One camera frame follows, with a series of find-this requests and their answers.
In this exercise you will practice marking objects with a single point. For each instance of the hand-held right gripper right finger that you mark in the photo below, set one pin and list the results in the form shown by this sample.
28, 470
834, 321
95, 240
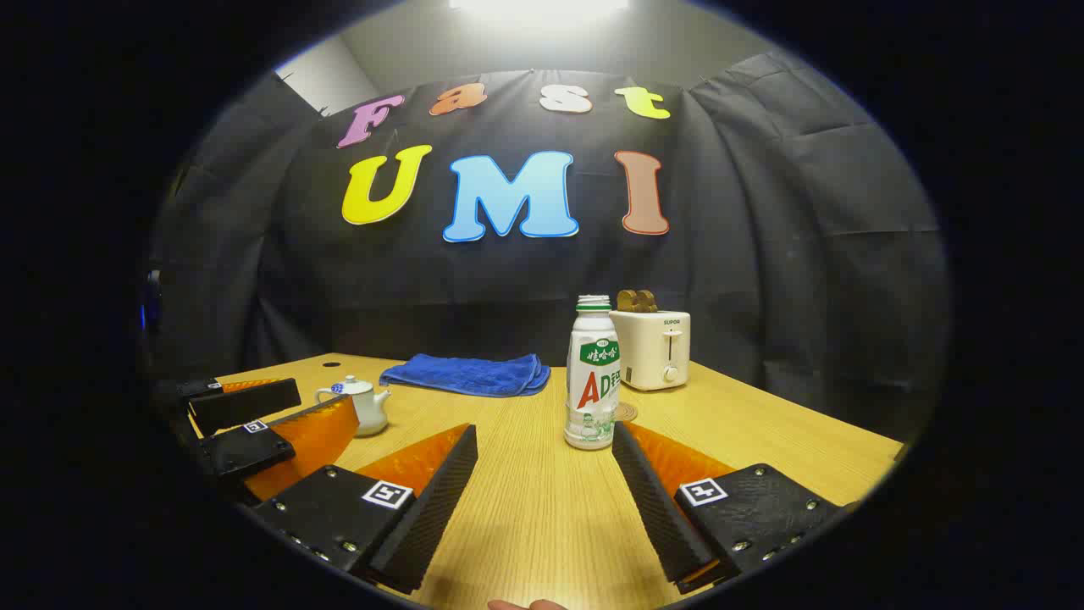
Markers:
660, 508

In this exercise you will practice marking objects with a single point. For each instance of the brown toast slice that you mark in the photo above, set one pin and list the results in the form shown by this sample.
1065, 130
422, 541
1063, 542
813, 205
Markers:
627, 301
647, 302

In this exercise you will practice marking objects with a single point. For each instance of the black backdrop cloth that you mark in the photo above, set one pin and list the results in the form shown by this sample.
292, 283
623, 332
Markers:
762, 254

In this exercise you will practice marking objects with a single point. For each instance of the round brown coaster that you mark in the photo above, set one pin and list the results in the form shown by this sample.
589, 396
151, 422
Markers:
627, 413

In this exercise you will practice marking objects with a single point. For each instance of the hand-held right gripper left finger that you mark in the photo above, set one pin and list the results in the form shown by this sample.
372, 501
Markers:
423, 517

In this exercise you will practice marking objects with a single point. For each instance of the white ceramic teacup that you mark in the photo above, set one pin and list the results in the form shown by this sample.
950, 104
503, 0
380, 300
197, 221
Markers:
368, 415

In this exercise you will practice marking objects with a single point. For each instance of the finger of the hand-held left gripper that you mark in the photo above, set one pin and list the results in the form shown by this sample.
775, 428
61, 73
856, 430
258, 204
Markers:
246, 453
246, 405

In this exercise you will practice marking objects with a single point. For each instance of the white toaster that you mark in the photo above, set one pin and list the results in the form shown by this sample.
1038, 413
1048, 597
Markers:
648, 347

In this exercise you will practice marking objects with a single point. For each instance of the white water bottle green label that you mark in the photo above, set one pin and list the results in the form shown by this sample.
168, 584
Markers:
591, 381

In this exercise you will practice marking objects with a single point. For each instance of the blue folded towel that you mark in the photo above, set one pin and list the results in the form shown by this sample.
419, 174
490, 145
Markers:
466, 374

